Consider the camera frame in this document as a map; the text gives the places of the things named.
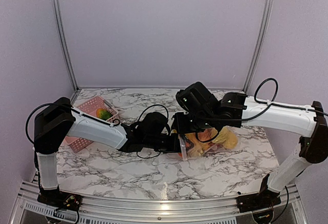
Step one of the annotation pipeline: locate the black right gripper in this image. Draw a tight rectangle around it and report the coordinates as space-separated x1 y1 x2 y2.
172 111 216 134

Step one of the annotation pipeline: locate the orange green fake mango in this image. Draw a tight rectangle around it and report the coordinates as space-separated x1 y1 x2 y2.
96 108 113 120

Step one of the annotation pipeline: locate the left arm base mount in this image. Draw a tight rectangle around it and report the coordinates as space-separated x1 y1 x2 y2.
37 187 82 211

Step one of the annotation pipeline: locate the front aluminium rail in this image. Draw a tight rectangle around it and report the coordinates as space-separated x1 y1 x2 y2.
10 180 308 224

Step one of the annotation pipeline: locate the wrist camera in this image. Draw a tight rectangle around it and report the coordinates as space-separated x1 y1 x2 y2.
175 82 220 114
137 112 171 138

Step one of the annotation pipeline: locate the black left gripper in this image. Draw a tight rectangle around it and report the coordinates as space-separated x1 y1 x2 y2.
145 133 194 154

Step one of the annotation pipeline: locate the clear zip top bag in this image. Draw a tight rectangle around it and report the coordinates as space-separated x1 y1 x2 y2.
167 127 238 161

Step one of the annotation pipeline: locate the aluminium frame post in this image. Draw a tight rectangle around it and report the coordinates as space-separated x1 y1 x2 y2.
52 0 79 92
243 0 274 93

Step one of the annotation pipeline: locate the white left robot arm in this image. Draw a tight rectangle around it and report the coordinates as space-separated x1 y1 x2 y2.
32 97 180 206

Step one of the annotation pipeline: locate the right aluminium frame post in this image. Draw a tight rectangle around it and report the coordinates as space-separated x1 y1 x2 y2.
243 0 274 93

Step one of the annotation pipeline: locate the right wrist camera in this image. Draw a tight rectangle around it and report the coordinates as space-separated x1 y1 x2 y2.
175 82 220 114

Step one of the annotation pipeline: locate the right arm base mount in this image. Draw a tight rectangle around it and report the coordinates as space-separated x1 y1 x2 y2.
236 174 281 213

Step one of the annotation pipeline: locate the yellow fake banana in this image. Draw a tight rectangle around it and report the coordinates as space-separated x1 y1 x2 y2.
213 127 238 149

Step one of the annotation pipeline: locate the left aluminium frame post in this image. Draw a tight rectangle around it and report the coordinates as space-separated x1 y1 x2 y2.
52 0 79 92

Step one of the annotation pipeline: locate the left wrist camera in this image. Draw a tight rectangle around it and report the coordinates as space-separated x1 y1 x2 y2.
137 112 171 138

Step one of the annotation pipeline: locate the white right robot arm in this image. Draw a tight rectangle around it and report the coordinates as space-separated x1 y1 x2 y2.
174 88 327 208

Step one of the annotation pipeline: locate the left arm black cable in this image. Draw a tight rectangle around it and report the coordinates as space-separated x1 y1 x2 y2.
25 102 170 159

